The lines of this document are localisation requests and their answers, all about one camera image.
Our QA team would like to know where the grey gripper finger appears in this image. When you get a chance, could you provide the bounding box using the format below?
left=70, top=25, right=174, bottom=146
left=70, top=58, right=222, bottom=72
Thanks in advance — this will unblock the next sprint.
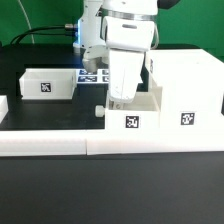
left=110, top=101, right=124, bottom=110

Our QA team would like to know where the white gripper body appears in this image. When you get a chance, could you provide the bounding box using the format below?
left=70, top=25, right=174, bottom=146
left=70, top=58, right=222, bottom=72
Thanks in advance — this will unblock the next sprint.
left=108, top=49, right=144, bottom=103

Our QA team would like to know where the white front drawer box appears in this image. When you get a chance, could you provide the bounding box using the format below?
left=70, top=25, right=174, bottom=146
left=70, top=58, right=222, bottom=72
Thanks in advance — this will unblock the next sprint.
left=95, top=92, right=160, bottom=131

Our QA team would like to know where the white drawer box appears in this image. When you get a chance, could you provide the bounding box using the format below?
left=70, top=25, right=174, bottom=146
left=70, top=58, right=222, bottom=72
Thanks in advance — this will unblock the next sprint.
left=95, top=92, right=160, bottom=131
left=19, top=68, right=77, bottom=100

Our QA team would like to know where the white drawer cabinet frame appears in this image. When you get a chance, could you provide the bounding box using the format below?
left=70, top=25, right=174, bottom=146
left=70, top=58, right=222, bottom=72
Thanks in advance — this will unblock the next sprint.
left=145, top=49, right=224, bottom=129

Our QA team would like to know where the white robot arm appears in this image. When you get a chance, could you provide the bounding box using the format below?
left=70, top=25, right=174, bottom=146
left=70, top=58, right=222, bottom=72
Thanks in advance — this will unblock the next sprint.
left=73, top=0, right=180, bottom=108

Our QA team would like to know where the white rear drawer box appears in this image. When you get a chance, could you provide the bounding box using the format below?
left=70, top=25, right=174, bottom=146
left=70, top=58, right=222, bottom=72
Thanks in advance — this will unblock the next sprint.
left=19, top=68, right=77, bottom=100

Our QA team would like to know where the white marker tag sheet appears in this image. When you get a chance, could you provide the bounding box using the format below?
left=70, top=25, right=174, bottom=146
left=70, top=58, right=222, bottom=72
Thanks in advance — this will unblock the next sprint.
left=76, top=69, right=109, bottom=84

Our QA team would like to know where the white front fence bar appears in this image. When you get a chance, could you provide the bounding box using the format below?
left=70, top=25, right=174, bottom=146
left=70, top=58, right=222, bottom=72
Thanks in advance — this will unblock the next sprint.
left=0, top=129, right=224, bottom=157

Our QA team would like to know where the white fence bar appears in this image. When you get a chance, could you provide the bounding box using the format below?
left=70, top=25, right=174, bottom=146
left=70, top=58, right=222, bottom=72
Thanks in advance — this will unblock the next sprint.
left=0, top=95, right=8, bottom=123
left=0, top=129, right=224, bottom=157

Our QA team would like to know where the white left fence bar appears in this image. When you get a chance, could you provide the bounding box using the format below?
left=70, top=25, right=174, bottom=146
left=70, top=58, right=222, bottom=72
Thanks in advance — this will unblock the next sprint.
left=0, top=95, right=8, bottom=123

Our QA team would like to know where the black cable bundle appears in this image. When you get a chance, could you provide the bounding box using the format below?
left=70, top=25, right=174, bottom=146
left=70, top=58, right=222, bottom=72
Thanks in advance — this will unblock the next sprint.
left=9, top=23, right=79, bottom=46

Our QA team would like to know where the thin white cable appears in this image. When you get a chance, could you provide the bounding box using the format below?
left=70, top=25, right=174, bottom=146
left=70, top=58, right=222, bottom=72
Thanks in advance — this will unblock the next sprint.
left=17, top=0, right=36, bottom=44

